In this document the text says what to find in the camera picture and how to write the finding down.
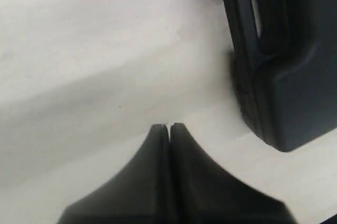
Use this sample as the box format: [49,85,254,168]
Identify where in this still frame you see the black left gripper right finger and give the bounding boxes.
[170,123,296,223]

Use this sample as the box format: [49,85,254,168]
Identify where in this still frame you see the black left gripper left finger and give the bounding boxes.
[59,124,170,223]

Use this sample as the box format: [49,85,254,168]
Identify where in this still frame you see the black plastic tool case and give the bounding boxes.
[223,0,336,152]

